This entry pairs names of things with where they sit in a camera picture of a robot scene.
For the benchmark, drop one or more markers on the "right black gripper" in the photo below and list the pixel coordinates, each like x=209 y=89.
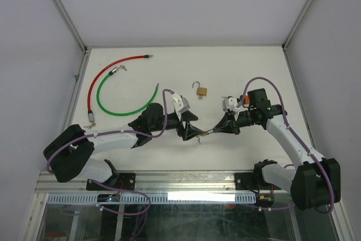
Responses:
x=232 y=126

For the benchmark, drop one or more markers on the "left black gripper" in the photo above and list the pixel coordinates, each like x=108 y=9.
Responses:
x=191 y=130

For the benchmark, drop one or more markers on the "small brass padlock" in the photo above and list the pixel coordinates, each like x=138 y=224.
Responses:
x=208 y=132

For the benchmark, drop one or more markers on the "large brass padlock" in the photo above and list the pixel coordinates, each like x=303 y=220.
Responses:
x=201 y=92

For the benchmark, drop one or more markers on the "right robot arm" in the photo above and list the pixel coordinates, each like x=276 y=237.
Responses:
x=314 y=180

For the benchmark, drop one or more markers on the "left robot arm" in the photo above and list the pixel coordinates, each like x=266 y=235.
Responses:
x=70 y=155

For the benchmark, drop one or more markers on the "red lock keys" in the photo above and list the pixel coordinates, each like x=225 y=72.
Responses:
x=90 y=125

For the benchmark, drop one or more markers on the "orange black padlock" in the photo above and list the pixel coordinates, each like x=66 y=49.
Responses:
x=246 y=100

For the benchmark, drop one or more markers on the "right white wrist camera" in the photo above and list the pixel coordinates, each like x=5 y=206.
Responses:
x=230 y=105

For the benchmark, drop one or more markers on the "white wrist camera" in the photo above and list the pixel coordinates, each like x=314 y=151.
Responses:
x=180 y=104
x=230 y=105

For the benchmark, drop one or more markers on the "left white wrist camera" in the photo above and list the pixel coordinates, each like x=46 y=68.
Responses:
x=180 y=104

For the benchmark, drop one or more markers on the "right black mount plate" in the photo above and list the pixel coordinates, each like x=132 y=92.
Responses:
x=243 y=181

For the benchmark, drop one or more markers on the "black mount plate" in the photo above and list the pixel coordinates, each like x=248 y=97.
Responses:
x=121 y=180
x=243 y=181

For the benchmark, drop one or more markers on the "slotted cable duct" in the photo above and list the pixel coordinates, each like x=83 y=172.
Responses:
x=154 y=198

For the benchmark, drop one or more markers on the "left black mount plate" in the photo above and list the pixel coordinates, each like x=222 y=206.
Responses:
x=121 y=180

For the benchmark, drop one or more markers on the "green cable lock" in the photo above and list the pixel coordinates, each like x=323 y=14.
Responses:
x=137 y=108

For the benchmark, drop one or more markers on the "red cable lock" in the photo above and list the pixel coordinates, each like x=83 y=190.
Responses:
x=89 y=111

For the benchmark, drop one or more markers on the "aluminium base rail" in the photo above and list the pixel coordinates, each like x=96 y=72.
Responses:
x=155 y=181

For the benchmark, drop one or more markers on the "right aluminium frame post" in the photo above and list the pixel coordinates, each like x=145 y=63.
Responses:
x=303 y=12

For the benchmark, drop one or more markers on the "aluminium frame post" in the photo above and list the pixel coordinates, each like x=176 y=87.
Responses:
x=69 y=24
x=303 y=12

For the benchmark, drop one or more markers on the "left aluminium frame post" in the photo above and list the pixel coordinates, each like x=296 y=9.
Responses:
x=69 y=24

